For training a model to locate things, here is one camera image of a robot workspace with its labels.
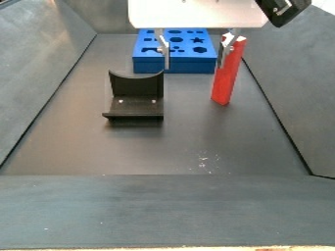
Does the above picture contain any black curved bracket stand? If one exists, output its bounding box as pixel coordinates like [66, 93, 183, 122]
[101, 72, 164, 120]

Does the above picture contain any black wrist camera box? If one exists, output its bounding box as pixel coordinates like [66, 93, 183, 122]
[253, 0, 311, 27]

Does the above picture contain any red rectangular block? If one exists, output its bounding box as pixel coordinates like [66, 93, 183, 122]
[211, 36, 247, 105]

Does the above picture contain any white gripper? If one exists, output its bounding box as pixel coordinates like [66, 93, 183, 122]
[128, 0, 267, 69]

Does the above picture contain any blue shape sorting board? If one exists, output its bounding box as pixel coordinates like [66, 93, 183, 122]
[132, 28, 217, 74]

